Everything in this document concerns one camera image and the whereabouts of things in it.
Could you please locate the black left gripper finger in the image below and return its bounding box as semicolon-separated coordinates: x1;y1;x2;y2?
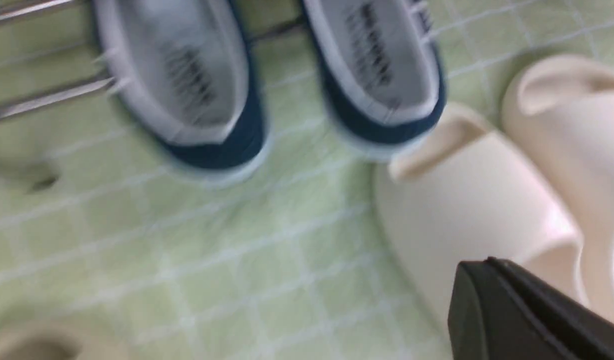
447;257;614;360

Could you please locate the navy slip-on shoe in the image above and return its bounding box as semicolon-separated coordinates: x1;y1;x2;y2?
298;0;447;163
91;0;271;184

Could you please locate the metal shoe rack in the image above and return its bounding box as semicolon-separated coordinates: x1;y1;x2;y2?
0;0;305;122

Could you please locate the left cream foam slipper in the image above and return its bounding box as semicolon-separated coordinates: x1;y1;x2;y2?
373;102;589;338

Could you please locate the cream foam slipper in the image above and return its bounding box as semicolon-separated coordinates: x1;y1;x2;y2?
500;54;614;323
373;102;589;338

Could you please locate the right cream foam slipper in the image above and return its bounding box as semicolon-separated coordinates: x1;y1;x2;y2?
500;54;614;323

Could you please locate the right tan foam slipper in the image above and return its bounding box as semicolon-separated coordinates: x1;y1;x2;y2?
0;320;135;360

